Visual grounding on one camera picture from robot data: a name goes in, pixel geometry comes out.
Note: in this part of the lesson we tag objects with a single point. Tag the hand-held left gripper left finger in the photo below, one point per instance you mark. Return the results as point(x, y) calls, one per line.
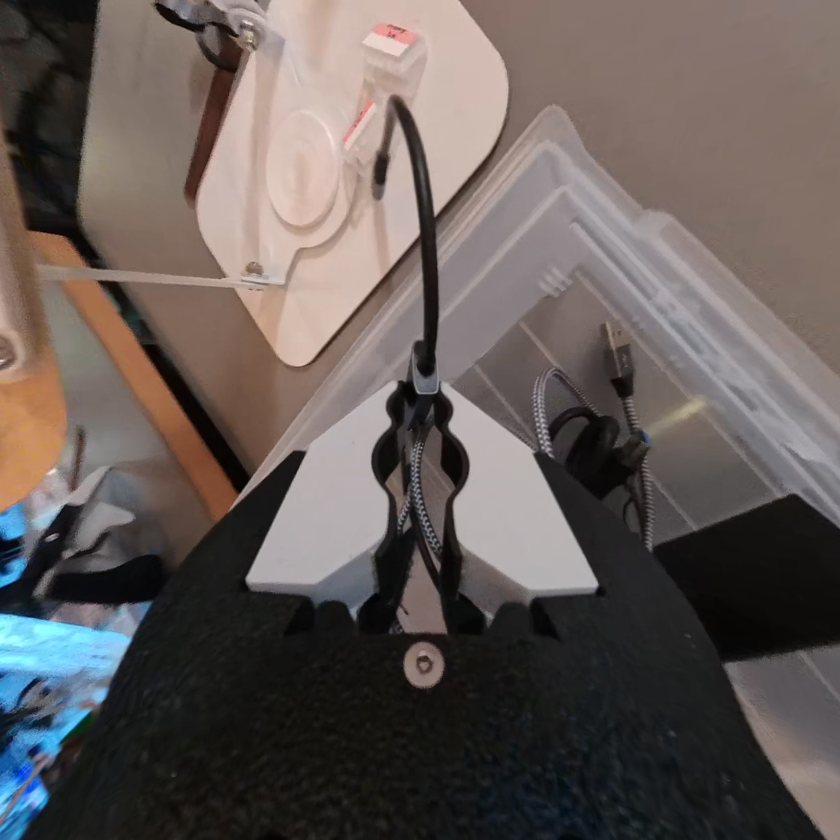
point(321, 525)

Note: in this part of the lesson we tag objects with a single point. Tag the clear plastic bin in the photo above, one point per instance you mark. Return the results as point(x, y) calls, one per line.
point(689, 295)

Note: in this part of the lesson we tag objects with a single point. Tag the clear port block pink label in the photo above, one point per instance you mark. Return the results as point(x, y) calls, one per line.
point(359, 134)
point(394, 62)

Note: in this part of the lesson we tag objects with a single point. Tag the wooden framed board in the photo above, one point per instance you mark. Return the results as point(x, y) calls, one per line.
point(26, 394)

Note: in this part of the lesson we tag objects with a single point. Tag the white mounting plate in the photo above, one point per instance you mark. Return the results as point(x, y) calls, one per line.
point(446, 98)

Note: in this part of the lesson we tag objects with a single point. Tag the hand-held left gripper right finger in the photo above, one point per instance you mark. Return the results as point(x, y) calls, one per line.
point(518, 525)

